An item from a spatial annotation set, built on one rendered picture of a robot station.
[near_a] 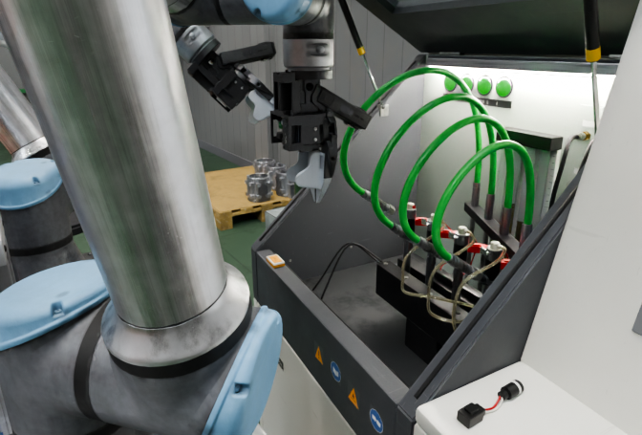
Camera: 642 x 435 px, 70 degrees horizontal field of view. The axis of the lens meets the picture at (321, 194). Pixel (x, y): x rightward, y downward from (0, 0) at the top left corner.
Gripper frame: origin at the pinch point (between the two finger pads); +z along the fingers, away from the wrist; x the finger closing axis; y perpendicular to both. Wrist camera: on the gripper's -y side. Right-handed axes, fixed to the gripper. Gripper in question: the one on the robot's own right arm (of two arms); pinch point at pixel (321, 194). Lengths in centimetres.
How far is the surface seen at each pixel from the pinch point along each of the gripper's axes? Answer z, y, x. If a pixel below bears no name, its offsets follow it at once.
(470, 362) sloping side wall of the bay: 22.4, -13.5, 23.0
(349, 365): 31.5, -3.0, 5.3
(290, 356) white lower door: 47, -3, -21
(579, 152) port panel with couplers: -3, -57, 7
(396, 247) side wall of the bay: 38, -50, -43
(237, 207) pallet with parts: 108, -74, -293
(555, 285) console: 12.2, -28.4, 24.8
